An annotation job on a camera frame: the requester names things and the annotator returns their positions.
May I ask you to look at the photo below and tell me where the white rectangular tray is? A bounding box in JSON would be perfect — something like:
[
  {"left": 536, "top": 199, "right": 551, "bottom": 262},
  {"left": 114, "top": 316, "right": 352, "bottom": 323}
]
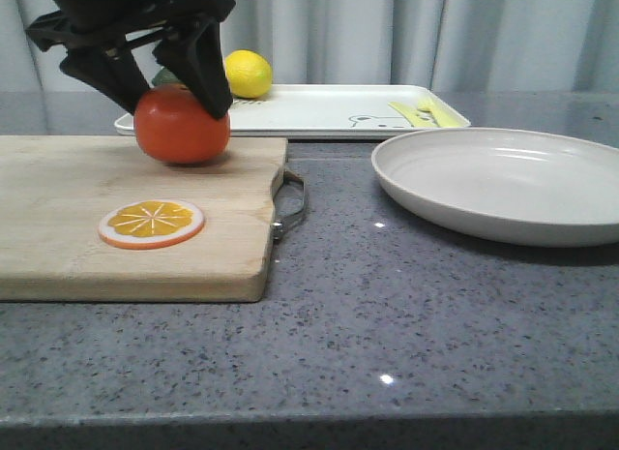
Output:
[{"left": 114, "top": 84, "right": 471, "bottom": 141}]

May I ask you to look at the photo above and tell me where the orange mandarin fruit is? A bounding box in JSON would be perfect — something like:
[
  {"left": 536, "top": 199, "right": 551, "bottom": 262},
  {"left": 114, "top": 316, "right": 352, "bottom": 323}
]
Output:
[{"left": 133, "top": 84, "right": 230, "bottom": 165}]

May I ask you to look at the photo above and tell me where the yellow lemon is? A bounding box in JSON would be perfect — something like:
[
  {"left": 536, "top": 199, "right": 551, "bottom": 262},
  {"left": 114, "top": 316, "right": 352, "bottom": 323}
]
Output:
[{"left": 224, "top": 49, "right": 273, "bottom": 99}]

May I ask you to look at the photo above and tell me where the wooden cutting board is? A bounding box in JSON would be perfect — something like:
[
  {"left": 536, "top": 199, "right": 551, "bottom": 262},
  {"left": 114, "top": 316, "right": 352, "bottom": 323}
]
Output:
[{"left": 1, "top": 135, "right": 287, "bottom": 302}]

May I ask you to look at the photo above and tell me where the yellow plastic fork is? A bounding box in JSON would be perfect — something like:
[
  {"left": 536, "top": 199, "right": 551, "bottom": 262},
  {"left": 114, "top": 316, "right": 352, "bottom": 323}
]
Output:
[{"left": 417, "top": 98, "right": 467, "bottom": 128}]

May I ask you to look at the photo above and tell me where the orange slice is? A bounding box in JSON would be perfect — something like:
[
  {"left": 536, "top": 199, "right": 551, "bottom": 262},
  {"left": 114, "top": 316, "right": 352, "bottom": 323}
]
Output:
[{"left": 98, "top": 199, "right": 206, "bottom": 250}]

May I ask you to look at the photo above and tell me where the white round plate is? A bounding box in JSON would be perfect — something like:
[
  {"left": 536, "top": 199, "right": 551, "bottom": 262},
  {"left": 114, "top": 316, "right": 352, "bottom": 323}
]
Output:
[{"left": 371, "top": 128, "right": 618, "bottom": 248}]

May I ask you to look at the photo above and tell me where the grey curtain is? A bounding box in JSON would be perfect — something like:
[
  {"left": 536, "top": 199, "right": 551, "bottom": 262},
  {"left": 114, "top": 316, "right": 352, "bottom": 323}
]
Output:
[{"left": 0, "top": 0, "right": 619, "bottom": 95}]

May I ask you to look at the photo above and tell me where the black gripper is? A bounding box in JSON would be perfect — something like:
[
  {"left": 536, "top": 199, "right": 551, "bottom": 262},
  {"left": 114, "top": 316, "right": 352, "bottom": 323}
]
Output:
[{"left": 26, "top": 0, "right": 236, "bottom": 119}]

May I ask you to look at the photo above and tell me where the green lime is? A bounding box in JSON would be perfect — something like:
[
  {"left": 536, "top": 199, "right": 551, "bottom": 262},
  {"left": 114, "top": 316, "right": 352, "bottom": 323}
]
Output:
[{"left": 151, "top": 68, "right": 180, "bottom": 87}]

